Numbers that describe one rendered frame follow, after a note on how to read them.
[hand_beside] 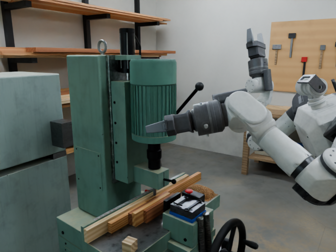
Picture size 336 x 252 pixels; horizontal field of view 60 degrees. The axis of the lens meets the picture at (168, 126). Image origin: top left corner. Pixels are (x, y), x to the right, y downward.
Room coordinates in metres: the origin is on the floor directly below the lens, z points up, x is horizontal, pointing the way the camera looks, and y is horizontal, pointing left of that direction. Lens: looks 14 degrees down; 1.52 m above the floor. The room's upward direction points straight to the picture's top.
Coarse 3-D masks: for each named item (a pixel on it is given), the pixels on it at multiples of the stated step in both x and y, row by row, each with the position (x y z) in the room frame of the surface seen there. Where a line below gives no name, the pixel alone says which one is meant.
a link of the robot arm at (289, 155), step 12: (276, 132) 0.68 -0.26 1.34; (264, 144) 0.68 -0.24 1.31; (276, 144) 0.66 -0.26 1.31; (288, 144) 0.65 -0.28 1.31; (276, 156) 0.65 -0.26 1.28; (288, 156) 0.63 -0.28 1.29; (300, 156) 0.62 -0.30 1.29; (288, 168) 0.63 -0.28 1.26; (300, 168) 0.61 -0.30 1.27; (312, 168) 0.60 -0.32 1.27; (324, 168) 0.60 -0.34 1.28; (300, 180) 0.61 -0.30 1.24; (312, 180) 0.59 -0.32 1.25; (324, 180) 0.58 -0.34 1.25; (300, 192) 0.63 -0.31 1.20; (312, 192) 0.61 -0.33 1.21; (324, 192) 0.60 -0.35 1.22
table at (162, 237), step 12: (180, 192) 1.24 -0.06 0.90; (216, 204) 1.20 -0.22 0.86; (120, 228) 0.95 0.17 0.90; (132, 228) 0.95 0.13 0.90; (144, 228) 0.95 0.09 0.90; (156, 228) 0.95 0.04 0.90; (96, 240) 0.88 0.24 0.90; (108, 240) 0.88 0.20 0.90; (120, 240) 0.88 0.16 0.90; (144, 240) 0.88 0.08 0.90; (156, 240) 0.88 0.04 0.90; (168, 240) 0.92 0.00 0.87
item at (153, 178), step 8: (136, 168) 1.13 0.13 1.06; (144, 168) 1.11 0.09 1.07; (160, 168) 1.11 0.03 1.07; (136, 176) 1.13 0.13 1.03; (144, 176) 1.10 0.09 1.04; (152, 176) 1.07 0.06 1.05; (160, 176) 1.07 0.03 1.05; (168, 176) 1.11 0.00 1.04; (144, 184) 1.10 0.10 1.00; (152, 184) 1.07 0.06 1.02; (160, 184) 1.07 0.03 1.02
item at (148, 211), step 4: (168, 196) 1.10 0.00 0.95; (160, 200) 1.07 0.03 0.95; (156, 204) 1.03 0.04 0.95; (160, 204) 1.05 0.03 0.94; (148, 208) 1.00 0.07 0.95; (152, 208) 1.01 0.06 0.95; (156, 208) 1.03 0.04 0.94; (160, 208) 1.05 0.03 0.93; (144, 212) 0.99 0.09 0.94; (148, 212) 0.99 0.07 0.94; (152, 212) 1.01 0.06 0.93; (156, 212) 1.03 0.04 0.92; (160, 212) 1.05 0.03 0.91; (144, 216) 0.99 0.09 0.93; (148, 216) 0.99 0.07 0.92; (152, 216) 1.01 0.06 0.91; (156, 216) 1.03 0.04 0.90; (144, 220) 0.99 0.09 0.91; (148, 220) 0.99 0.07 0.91
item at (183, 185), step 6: (192, 174) 1.35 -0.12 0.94; (198, 174) 1.36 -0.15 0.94; (186, 180) 1.28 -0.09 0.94; (192, 180) 1.32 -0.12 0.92; (198, 180) 1.36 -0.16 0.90; (174, 186) 1.22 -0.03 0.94; (180, 186) 1.24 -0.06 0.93; (186, 186) 1.28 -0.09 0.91; (162, 192) 1.16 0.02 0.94; (174, 192) 1.21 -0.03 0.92; (150, 198) 1.10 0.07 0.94; (120, 216) 0.96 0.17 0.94; (126, 216) 0.97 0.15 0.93; (108, 222) 0.92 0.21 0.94; (114, 222) 0.93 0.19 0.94; (120, 222) 0.95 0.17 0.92; (126, 222) 0.97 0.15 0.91; (108, 228) 0.93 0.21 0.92; (114, 228) 0.93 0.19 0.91
